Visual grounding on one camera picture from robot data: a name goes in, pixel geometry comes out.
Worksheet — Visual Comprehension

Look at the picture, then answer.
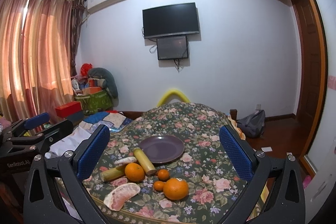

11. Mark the large orange with sticker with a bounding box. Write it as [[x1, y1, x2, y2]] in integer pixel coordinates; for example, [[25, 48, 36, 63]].
[[163, 178, 189, 201]]

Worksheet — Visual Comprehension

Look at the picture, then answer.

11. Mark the small tangerine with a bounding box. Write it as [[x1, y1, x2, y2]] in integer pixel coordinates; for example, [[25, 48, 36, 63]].
[[157, 169, 170, 181], [153, 180, 165, 192]]

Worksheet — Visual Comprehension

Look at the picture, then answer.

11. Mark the red box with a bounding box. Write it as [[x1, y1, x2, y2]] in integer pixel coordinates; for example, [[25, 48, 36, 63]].
[[55, 101, 82, 118]]

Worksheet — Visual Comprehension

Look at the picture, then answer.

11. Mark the white cloth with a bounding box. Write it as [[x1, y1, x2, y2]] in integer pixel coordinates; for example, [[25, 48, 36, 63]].
[[45, 126, 91, 159]]

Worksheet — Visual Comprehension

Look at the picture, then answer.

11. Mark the green storage box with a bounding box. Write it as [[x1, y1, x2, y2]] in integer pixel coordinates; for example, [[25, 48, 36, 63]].
[[74, 90, 113, 115]]

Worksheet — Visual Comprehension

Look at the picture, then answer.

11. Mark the floral quilt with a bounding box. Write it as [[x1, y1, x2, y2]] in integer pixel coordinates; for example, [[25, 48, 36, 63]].
[[84, 102, 246, 223]]

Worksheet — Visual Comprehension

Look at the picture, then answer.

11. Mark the grey plush cushion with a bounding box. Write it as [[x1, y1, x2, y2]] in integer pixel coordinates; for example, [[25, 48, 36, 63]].
[[88, 68, 118, 99]]

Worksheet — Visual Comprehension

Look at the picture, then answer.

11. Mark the blue patchwork blanket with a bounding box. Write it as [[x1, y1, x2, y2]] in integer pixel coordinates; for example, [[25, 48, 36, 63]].
[[79, 111, 133, 133]]

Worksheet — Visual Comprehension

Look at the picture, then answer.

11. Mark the grey backpack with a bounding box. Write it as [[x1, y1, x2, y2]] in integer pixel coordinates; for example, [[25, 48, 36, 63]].
[[236, 110, 265, 139]]

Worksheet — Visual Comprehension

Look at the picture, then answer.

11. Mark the pale sweet potato piece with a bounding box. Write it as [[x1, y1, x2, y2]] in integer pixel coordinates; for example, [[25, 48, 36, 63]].
[[114, 156, 138, 166]]

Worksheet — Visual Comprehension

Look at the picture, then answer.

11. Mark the pink curtain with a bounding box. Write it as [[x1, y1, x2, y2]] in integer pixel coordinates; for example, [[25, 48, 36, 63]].
[[1, 0, 84, 123]]

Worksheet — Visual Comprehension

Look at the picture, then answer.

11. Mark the wooden door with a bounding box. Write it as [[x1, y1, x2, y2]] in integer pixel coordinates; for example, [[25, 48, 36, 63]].
[[291, 0, 327, 157]]

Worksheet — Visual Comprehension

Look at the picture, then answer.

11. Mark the purple ceramic plate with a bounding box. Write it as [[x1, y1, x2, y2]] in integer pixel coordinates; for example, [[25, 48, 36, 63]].
[[138, 135, 185, 164]]

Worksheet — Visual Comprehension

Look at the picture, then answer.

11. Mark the small black wall monitor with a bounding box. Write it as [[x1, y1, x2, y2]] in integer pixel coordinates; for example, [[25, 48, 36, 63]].
[[157, 36, 189, 61]]

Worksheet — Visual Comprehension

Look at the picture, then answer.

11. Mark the black wall television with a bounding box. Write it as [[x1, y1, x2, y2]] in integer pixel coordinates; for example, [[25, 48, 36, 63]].
[[142, 2, 200, 39]]

